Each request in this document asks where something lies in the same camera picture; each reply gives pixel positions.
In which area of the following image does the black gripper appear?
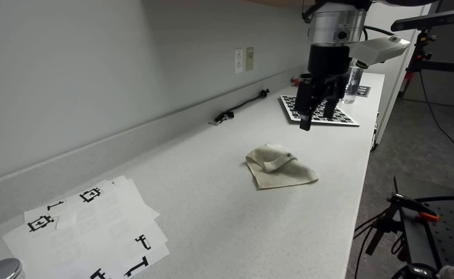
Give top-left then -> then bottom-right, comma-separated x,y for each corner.
293,44 -> 353,132

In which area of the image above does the cream cloth towel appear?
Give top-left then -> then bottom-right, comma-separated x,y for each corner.
243,145 -> 319,193

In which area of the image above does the grey counter backsplash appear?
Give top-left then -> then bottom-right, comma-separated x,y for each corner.
0,69 -> 310,235

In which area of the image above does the checkered calibration board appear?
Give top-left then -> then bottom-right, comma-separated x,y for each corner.
277,92 -> 361,129

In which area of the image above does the black tripod stand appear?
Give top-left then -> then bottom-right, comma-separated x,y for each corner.
401,28 -> 454,106

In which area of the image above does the orange and black clamp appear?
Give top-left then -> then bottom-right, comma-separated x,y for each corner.
390,193 -> 440,224

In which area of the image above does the black perforated breadboard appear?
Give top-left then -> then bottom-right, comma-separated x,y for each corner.
398,196 -> 454,273

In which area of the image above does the white printed paper sheet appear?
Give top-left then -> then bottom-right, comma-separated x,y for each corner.
0,208 -> 170,279
23,176 -> 161,239

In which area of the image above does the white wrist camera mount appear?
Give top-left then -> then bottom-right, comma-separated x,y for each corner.
347,36 -> 412,69

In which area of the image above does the white wall outlet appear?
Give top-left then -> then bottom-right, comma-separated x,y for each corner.
234,49 -> 245,75

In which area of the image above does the thin black hanging cable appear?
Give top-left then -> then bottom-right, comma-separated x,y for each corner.
417,72 -> 454,176

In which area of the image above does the black cable bundle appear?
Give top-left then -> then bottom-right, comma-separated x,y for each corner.
352,201 -> 409,279

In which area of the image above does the black camera bar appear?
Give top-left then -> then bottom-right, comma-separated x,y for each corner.
389,7 -> 454,33

